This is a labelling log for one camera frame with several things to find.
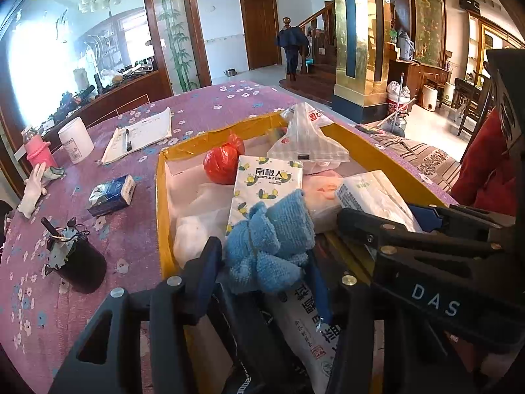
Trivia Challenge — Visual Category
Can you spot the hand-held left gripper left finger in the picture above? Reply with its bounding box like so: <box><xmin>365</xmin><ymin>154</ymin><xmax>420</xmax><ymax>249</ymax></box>
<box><xmin>48</xmin><ymin>236</ymin><xmax>224</xmax><ymax>394</ymax></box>

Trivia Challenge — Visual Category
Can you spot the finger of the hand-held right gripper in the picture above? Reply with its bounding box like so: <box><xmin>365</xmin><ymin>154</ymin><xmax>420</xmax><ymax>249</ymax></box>
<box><xmin>336</xmin><ymin>208</ymin><xmax>503</xmax><ymax>260</ymax></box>
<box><xmin>410</xmin><ymin>203</ymin><xmax>513</xmax><ymax>234</ymax></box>

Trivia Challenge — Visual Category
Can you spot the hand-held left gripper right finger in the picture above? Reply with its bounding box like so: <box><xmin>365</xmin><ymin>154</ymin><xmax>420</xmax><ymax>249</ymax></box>
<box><xmin>307</xmin><ymin>250</ymin><xmax>450</xmax><ymax>394</ymax></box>

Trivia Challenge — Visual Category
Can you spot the green white packet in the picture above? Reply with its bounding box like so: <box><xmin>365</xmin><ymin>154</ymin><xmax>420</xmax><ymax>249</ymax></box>
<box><xmin>264</xmin><ymin>283</ymin><xmax>343</xmax><ymax>394</ymax></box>

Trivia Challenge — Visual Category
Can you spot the pink tissue pack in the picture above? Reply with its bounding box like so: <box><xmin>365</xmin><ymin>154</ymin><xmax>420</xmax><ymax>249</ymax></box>
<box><xmin>301</xmin><ymin>172</ymin><xmax>349</xmax><ymax>232</ymax></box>

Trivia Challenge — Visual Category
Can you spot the black snack package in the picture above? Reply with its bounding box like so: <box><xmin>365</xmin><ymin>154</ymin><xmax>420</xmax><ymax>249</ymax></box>
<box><xmin>213</xmin><ymin>283</ymin><xmax>312</xmax><ymax>394</ymax></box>

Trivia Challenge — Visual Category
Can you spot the light blue towel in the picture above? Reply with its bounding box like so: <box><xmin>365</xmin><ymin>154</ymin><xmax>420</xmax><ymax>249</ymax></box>
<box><xmin>223</xmin><ymin>189</ymin><xmax>316</xmax><ymax>294</ymax></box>

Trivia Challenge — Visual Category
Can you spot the yellow cardboard box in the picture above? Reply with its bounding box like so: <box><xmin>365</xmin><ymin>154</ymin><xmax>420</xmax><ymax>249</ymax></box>
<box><xmin>156</xmin><ymin>110</ymin><xmax>449</xmax><ymax>394</ymax></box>

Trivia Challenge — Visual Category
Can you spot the lemon print tissue pack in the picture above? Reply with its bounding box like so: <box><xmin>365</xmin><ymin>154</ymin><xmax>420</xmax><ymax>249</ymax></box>
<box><xmin>225</xmin><ymin>155</ymin><xmax>304</xmax><ymax>236</ymax></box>

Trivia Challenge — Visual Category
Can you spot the striped cushion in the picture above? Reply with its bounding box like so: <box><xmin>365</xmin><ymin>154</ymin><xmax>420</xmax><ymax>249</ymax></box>
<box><xmin>369</xmin><ymin>135</ymin><xmax>464</xmax><ymax>193</ymax></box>

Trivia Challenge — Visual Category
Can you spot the person's red sweater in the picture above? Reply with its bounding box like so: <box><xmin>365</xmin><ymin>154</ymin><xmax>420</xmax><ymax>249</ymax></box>
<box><xmin>449</xmin><ymin>109</ymin><xmax>519</xmax><ymax>216</ymax></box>

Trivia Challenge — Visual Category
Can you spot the red plastic bag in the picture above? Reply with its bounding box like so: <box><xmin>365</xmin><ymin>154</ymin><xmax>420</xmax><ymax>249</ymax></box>
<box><xmin>203</xmin><ymin>133</ymin><xmax>246</xmax><ymax>185</ymax></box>

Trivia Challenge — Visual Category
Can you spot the white printed plastic bag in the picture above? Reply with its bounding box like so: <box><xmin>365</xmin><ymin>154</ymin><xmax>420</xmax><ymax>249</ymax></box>
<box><xmin>266</xmin><ymin>102</ymin><xmax>350</xmax><ymax>163</ymax></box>

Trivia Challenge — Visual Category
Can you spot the black cup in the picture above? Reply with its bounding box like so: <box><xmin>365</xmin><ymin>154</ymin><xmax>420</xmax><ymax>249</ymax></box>
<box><xmin>41</xmin><ymin>217</ymin><xmax>108</xmax><ymax>295</ymax></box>

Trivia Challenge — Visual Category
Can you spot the small blue tissue packet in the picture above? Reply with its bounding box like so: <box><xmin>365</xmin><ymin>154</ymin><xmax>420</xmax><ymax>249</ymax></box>
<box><xmin>87</xmin><ymin>174</ymin><xmax>137</xmax><ymax>218</ymax></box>

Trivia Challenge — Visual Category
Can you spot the wooden chair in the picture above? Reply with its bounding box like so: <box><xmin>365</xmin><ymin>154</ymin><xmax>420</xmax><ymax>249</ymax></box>
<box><xmin>451</xmin><ymin>61</ymin><xmax>493</xmax><ymax>138</ymax></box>

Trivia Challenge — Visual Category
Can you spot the grey motor part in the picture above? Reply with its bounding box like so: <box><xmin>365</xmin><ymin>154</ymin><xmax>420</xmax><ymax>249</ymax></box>
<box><xmin>41</xmin><ymin>217</ymin><xmax>89</xmax><ymax>272</ymax></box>

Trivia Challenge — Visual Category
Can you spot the white notebook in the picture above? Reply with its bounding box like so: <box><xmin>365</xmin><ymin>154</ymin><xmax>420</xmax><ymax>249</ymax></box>
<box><xmin>101</xmin><ymin>107</ymin><xmax>173</xmax><ymax>165</ymax></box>

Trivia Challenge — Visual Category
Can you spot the purple floral tablecloth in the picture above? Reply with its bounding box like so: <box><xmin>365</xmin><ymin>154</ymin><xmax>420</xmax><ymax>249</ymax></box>
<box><xmin>0</xmin><ymin>81</ymin><xmax>456</xmax><ymax>394</ymax></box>

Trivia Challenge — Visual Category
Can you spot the grey thermos jug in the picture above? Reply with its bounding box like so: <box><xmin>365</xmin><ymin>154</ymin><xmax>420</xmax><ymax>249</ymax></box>
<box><xmin>396</xmin><ymin>31</ymin><xmax>416</xmax><ymax>61</ymax></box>

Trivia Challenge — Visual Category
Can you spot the gold blue pillar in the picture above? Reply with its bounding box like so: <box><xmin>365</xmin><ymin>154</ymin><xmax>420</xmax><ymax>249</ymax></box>
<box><xmin>331</xmin><ymin>0</ymin><xmax>392</xmax><ymax>124</ymax></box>

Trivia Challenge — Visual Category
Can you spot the white plastic jar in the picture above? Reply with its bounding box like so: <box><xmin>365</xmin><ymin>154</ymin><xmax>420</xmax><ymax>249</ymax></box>
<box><xmin>57</xmin><ymin>116</ymin><xmax>95</xmax><ymax>165</ymax></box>

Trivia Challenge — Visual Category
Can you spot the wooden staircase railing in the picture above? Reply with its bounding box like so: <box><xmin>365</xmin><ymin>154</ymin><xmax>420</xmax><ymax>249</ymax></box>
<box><xmin>297</xmin><ymin>2</ymin><xmax>335</xmax><ymax>75</ymax></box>

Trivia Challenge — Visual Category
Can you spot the wooden counter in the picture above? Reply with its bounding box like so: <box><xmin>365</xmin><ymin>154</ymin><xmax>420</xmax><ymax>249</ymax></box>
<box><xmin>41</xmin><ymin>70</ymin><xmax>173</xmax><ymax>140</ymax></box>

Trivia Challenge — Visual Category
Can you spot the large landscape painting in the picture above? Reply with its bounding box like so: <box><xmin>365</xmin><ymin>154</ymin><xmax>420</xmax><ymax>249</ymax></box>
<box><xmin>412</xmin><ymin>0</ymin><xmax>446</xmax><ymax>66</ymax></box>

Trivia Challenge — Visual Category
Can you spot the pink sleeved bottle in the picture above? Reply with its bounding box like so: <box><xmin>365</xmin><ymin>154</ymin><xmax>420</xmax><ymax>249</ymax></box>
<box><xmin>21</xmin><ymin>126</ymin><xmax>58</xmax><ymax>169</ymax></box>

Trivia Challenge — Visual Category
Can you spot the wooden door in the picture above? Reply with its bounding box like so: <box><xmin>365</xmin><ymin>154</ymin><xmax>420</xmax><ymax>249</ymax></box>
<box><xmin>239</xmin><ymin>0</ymin><xmax>284</xmax><ymax>70</ymax></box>

